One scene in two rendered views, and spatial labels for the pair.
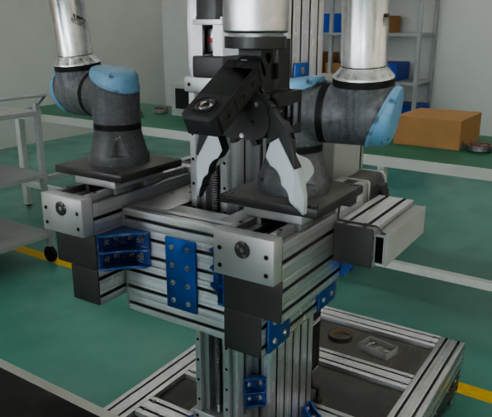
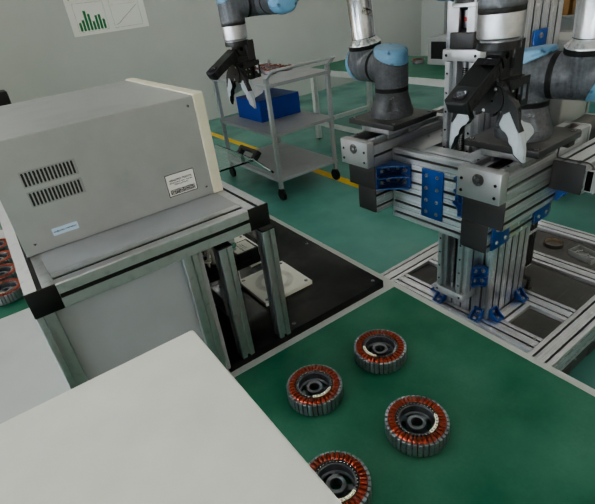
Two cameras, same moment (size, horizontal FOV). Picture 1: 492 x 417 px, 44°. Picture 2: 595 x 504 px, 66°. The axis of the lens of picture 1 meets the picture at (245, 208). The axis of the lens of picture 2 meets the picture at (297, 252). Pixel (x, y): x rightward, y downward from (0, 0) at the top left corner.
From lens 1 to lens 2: 22 cm
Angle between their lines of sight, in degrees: 26
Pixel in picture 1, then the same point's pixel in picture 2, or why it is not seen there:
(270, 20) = (511, 30)
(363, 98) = (588, 64)
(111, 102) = (388, 72)
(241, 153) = not seen: hidden behind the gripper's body
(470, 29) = not seen: outside the picture
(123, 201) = (394, 143)
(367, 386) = (570, 282)
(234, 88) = (480, 81)
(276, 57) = (513, 53)
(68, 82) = (358, 58)
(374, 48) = not seen: outside the picture
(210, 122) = (463, 106)
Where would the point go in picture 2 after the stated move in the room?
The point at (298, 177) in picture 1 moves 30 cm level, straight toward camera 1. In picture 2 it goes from (520, 138) to (506, 213)
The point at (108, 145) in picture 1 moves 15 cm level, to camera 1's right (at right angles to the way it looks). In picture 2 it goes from (385, 103) to (430, 102)
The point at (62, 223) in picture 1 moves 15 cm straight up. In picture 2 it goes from (353, 159) to (351, 116)
